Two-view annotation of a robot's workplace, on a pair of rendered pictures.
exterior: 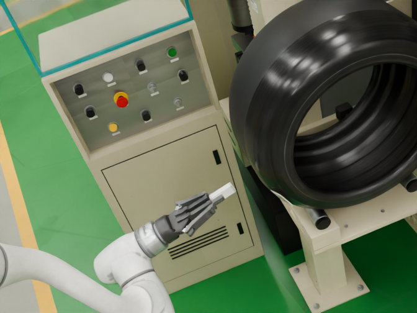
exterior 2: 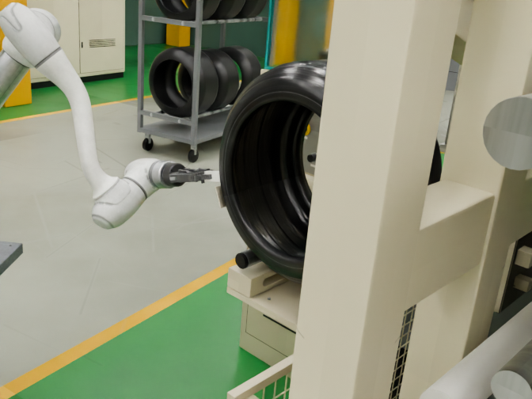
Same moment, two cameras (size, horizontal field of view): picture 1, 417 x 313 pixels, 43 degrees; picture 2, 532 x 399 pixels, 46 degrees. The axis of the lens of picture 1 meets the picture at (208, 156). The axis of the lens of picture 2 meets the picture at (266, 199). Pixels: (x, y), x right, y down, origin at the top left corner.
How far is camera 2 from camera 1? 143 cm
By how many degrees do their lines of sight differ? 43
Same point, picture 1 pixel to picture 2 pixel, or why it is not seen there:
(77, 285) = (79, 123)
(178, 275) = (260, 338)
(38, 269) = (67, 88)
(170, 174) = not seen: hidden behind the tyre
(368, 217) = (290, 310)
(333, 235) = (245, 283)
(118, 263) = (134, 165)
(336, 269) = not seen: outside the picture
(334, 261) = not seen: outside the picture
